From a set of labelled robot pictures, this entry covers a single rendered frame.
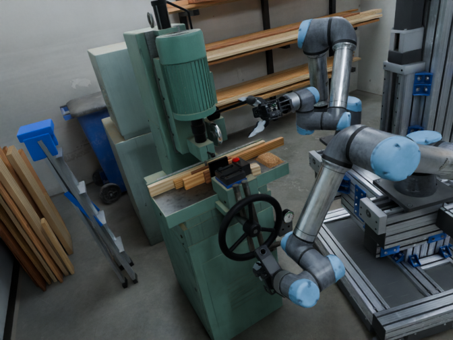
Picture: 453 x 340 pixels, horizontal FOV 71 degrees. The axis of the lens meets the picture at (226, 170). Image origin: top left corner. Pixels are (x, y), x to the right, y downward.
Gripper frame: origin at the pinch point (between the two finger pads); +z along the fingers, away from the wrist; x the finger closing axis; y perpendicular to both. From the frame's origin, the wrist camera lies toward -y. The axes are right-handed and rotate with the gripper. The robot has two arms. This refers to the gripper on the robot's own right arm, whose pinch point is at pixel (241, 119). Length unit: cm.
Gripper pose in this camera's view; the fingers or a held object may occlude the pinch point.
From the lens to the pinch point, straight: 126.3
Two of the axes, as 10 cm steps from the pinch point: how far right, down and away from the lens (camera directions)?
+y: 4.2, 0.8, -9.0
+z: -8.6, 3.5, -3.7
